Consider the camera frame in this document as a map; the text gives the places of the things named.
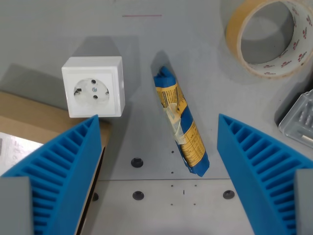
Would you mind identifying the white wall socket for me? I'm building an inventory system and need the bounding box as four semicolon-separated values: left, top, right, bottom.
61;56;126;118

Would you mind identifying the grey printed sheet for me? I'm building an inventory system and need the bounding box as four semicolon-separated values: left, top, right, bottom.
0;132;45;177

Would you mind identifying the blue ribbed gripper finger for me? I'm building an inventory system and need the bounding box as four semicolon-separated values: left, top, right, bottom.
217;113;313;235
0;114;102;235

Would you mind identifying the brown cardboard box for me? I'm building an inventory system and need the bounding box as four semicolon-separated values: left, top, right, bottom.
0;91;113;235

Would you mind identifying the tape roll with red print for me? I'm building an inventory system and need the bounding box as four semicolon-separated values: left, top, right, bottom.
225;0;313;79

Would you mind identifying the clear plastic case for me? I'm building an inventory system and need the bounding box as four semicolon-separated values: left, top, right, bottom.
278;89;313;147

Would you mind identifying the blue and yellow bag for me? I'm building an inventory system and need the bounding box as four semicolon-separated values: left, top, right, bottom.
153;65;211;177

